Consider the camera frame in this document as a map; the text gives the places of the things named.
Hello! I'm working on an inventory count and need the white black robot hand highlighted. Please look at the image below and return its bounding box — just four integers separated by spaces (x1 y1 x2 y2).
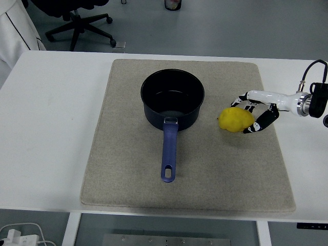
230 89 298 135

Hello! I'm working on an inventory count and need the beige fabric mat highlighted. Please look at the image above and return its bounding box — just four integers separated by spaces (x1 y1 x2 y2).
79 58 297 213

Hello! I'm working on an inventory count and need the black table control panel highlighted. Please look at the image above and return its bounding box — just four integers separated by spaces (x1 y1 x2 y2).
296 222 324 230

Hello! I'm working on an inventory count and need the white table leg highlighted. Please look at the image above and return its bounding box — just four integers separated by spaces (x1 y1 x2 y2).
61 212 83 246
256 220 272 246

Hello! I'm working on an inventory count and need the black waste bin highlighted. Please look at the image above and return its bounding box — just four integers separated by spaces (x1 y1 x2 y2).
164 0 182 11

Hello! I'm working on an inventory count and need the black office chair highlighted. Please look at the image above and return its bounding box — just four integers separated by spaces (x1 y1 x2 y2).
22 0 117 52

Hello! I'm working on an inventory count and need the person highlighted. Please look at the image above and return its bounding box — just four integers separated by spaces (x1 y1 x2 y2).
0 0 47 89

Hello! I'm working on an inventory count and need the white power strip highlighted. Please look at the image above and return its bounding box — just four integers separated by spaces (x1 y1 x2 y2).
0 229 39 246

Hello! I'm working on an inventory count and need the blue pot with handle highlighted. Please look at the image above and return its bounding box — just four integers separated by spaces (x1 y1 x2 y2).
140 68 206 183

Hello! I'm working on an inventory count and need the white power cable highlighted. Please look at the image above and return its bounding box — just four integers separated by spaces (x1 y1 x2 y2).
0 222 56 246

